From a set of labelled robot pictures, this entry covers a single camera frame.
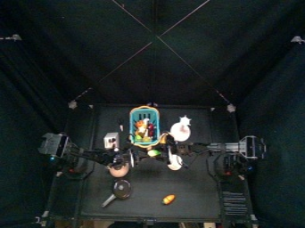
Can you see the yellow toy corn cob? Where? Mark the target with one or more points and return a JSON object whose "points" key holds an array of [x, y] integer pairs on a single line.
{"points": [[150, 153]]}

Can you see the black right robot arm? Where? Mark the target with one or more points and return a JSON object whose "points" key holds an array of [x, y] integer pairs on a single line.
{"points": [[222, 146]]}

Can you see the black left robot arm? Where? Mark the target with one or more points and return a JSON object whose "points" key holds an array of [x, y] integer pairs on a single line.
{"points": [[91, 154]]}

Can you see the green toy food piece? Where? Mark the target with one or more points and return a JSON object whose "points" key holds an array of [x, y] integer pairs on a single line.
{"points": [[138, 138]]}

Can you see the yellow toy food piece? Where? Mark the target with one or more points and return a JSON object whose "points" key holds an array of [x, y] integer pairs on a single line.
{"points": [[146, 139]]}

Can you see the red toy food piece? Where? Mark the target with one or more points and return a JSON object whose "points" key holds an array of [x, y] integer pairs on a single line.
{"points": [[151, 128]]}

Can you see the orange toy food piece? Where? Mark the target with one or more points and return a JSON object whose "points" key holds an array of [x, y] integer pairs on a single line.
{"points": [[139, 123]]}

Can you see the white toy toaster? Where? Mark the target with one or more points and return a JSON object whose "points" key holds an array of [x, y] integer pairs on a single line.
{"points": [[111, 140]]}

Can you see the white toy food stick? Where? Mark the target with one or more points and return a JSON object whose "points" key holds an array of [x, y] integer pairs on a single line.
{"points": [[146, 123]]}

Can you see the small dark utensil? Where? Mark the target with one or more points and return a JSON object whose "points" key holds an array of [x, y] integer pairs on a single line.
{"points": [[121, 124]]}

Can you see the teal basket with orange rim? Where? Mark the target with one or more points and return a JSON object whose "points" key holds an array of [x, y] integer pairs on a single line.
{"points": [[134, 118]]}

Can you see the orange toy vegetable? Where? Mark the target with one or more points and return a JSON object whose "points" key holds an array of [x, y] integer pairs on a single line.
{"points": [[169, 199]]}

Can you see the grey cloth clamp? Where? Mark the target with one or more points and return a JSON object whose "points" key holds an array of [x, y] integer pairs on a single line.
{"points": [[14, 37], [297, 39]]}

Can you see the white frame corner bracket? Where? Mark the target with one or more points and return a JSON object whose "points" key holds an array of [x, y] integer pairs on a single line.
{"points": [[73, 104], [230, 107]]}

